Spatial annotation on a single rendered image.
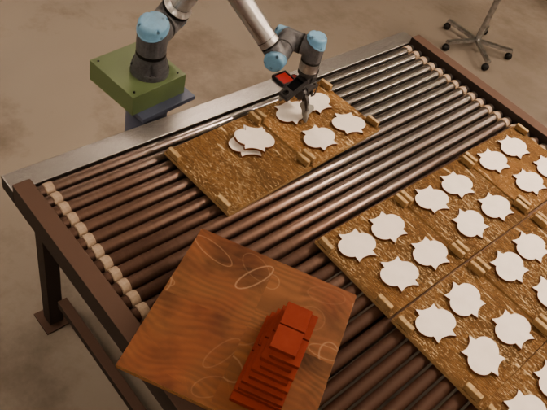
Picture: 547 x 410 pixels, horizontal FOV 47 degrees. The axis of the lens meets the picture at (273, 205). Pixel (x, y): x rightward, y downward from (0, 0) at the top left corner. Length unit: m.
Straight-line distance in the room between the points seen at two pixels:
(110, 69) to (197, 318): 1.19
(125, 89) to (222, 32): 2.26
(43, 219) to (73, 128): 1.75
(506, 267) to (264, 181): 0.89
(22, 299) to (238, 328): 1.47
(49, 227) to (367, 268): 1.00
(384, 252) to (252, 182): 0.51
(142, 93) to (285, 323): 1.20
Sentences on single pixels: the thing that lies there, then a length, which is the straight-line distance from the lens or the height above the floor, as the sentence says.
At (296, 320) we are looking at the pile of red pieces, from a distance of 1.58.
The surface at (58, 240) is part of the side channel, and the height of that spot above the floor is 0.95.
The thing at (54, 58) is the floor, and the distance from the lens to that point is 4.21.
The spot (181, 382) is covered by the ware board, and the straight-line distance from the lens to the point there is 1.61.
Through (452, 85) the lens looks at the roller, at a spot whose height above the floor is 0.92.
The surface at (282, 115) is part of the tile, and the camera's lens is 2.48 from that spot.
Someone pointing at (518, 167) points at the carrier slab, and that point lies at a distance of 2.76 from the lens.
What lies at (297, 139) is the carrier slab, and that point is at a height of 0.94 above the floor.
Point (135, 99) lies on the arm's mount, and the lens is 2.43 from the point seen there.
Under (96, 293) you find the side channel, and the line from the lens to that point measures 1.84.
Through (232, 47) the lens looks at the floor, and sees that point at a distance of 4.50.
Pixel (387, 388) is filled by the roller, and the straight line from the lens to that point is 1.88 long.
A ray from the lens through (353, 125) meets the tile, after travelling 2.55.
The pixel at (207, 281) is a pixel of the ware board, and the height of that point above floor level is 1.04.
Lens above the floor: 2.48
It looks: 46 degrees down
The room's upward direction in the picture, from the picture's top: 17 degrees clockwise
